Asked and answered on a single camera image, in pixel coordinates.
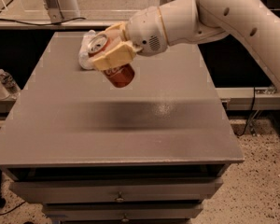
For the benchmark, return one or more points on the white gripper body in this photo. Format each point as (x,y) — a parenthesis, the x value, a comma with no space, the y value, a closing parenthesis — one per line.
(145,32)

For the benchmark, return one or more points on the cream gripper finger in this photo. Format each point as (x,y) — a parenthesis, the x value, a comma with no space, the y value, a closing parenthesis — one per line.
(121,54)
(114,35)

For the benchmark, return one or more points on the red coke can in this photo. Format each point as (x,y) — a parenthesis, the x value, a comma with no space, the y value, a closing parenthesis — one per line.
(119,77)

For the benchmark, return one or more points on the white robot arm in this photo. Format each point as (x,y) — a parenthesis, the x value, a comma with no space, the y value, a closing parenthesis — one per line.
(203,21)

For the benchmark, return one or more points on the clear plastic water bottle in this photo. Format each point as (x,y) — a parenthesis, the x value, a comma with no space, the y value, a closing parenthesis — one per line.
(83,55)

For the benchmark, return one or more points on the grey drawer cabinet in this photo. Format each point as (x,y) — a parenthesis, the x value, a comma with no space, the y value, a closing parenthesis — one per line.
(70,124)

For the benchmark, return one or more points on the small bottle on side shelf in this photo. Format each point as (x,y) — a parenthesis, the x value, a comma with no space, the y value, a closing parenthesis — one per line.
(9,82)

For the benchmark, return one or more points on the top grey drawer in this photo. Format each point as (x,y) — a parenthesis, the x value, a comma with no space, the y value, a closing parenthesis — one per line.
(117,191)

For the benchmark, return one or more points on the grey drawer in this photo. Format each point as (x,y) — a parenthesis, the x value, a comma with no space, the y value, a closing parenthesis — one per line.
(117,191)
(120,211)

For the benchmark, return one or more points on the lower grey drawer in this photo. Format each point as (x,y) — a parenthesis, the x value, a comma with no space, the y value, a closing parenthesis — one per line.
(120,211)

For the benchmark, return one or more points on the grey metal bracket left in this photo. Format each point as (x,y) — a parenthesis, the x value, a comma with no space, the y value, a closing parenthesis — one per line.
(54,11)

